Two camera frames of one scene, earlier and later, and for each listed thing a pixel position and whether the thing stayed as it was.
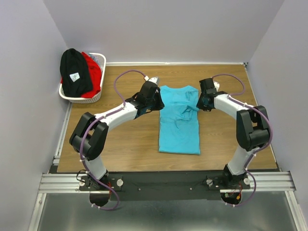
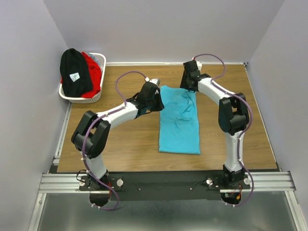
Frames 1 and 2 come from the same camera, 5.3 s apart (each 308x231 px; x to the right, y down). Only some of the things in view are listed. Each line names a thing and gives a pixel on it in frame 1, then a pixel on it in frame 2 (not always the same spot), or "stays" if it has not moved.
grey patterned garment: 93,57 stays
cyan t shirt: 179,128 stays
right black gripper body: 200,103 to 186,84
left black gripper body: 157,103 stays
